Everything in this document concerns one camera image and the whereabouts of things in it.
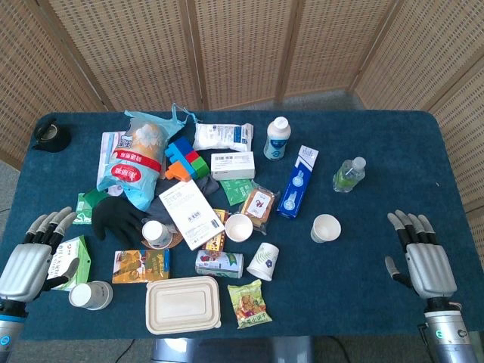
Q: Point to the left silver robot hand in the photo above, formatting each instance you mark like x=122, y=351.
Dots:
x=26, y=264

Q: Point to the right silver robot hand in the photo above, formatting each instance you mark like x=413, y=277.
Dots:
x=431, y=268

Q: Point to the plain white paper cup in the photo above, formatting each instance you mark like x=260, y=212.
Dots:
x=326, y=228

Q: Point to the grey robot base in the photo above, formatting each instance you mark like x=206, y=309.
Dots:
x=227, y=349

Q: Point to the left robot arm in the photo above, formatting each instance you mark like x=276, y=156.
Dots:
x=9, y=325

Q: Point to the lying white paper cup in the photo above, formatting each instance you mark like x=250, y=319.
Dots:
x=90, y=295

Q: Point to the paper cup with blue flower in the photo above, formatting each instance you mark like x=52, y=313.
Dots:
x=155, y=234

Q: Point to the lying leaf print paper cup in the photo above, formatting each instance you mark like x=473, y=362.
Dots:
x=263, y=261

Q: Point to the upright leaf print paper cup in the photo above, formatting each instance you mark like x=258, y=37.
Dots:
x=239, y=227

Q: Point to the green white carton box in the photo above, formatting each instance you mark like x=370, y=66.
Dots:
x=75, y=251

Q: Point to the dark blue table cloth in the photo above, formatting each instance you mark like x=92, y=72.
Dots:
x=378, y=283

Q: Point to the green white packet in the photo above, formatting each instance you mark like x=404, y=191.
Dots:
x=84, y=211

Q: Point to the black glove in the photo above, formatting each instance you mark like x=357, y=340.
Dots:
x=117, y=221

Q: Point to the orange snack box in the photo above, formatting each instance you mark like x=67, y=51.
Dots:
x=140, y=265

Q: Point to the clear bottle with green label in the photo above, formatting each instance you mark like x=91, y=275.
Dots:
x=348, y=175

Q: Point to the black tape roll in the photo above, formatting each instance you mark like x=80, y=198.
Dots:
x=56, y=141

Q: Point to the white pink flat package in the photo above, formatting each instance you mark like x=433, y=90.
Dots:
x=107, y=147

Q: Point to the blue bag with red band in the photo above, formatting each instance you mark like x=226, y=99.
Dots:
x=132, y=166

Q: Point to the woven round coaster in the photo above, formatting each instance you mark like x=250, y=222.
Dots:
x=177, y=240

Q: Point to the blue white toothpaste box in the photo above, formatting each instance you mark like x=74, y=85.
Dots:
x=297, y=181

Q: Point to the beige lidded lunch box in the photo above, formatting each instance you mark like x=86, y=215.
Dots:
x=183, y=304

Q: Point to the white flat product box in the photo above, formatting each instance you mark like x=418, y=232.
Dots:
x=191, y=213

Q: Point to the orange toy block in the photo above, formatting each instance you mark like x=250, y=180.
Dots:
x=175, y=170

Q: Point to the wrapped bread snack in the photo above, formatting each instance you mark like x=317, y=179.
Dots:
x=259, y=206

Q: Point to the green vegetable cracker bag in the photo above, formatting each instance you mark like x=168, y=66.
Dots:
x=249, y=305

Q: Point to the red yellow snack packet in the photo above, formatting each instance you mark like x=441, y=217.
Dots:
x=215, y=242

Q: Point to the blue toy block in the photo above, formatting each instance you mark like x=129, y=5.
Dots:
x=180, y=149

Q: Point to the green white drink can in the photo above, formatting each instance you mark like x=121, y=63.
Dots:
x=219, y=263

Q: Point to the grey cloth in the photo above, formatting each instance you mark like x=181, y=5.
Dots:
x=206, y=185

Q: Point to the red toy block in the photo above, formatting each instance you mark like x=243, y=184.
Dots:
x=191, y=155

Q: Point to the green toy block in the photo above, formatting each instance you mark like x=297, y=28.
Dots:
x=200, y=166

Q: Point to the white milk drink bottle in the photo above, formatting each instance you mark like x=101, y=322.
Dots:
x=278, y=140

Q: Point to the green sachet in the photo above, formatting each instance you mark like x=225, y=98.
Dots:
x=236, y=191

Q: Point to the white carton with barcode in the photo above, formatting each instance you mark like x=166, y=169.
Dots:
x=232, y=166

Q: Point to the white soft pouch pack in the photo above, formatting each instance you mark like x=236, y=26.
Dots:
x=223, y=137

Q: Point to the woven rattan folding screen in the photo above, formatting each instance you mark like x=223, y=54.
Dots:
x=242, y=45

